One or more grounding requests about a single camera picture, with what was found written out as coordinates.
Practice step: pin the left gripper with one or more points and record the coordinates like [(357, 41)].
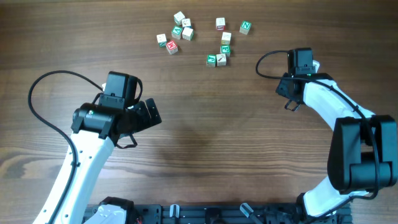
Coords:
[(150, 112)]

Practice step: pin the green letter F block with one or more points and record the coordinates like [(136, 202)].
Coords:
[(225, 49)]

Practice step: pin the hammer picture wooden block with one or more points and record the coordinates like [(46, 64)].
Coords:
[(221, 60)]

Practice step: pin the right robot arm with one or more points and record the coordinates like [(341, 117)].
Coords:
[(363, 154)]

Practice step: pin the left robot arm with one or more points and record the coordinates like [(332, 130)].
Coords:
[(91, 143)]

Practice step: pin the green letter N block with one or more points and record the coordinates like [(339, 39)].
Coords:
[(245, 27)]

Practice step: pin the red letter M block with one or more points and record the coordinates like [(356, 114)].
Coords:
[(172, 47)]

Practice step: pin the yellow sided wooden block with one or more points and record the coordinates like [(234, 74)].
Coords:
[(226, 38)]

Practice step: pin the green sided left block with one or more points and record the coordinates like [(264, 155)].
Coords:
[(162, 40)]

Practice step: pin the green letter J block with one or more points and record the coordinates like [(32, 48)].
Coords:
[(211, 60)]

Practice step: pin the green letter A block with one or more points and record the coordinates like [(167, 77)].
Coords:
[(177, 32)]

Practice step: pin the red sided top block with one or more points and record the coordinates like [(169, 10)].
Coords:
[(220, 23)]

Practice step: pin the plain top wooden block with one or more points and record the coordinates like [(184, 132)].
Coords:
[(188, 33)]

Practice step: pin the small picture wooden block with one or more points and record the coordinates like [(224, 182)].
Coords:
[(186, 23)]

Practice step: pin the teal sided wooden block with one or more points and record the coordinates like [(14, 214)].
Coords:
[(178, 17)]

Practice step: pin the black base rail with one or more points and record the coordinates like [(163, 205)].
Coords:
[(271, 213)]

